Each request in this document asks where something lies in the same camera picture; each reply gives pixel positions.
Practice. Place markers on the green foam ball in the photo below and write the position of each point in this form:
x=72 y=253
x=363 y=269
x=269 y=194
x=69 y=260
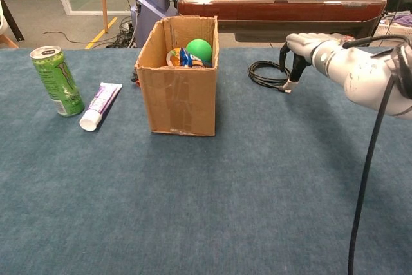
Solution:
x=199 y=49

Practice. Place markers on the black slanted pole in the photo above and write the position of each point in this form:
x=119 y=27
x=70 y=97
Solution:
x=13 y=20

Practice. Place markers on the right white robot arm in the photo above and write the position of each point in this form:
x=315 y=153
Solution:
x=363 y=72

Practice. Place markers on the purple white toothpaste tube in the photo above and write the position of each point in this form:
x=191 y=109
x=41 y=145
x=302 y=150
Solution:
x=101 y=101

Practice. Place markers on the brown cardboard box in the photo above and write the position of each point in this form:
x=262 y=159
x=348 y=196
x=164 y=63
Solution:
x=180 y=101

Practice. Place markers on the white power board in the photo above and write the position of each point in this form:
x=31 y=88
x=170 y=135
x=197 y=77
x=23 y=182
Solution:
x=125 y=26

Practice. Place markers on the blue felt table cover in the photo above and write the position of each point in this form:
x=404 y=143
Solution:
x=193 y=207

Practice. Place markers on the green energy drink can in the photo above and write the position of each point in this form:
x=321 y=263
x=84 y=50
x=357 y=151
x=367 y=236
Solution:
x=61 y=85

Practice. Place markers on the purple cloth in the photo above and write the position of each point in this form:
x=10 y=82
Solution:
x=404 y=19

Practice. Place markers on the blue snack packet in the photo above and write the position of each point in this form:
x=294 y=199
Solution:
x=186 y=59

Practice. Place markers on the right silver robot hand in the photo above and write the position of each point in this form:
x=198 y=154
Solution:
x=305 y=43

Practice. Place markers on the white plastic basket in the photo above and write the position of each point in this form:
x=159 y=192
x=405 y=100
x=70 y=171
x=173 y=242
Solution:
x=386 y=28

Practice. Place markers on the brown mahjong table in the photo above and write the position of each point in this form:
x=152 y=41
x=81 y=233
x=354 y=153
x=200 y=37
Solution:
x=273 y=7

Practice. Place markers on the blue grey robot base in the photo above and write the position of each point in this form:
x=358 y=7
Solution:
x=151 y=14

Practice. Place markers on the orange jelly cup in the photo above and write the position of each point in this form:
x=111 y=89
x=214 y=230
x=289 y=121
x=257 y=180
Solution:
x=174 y=59

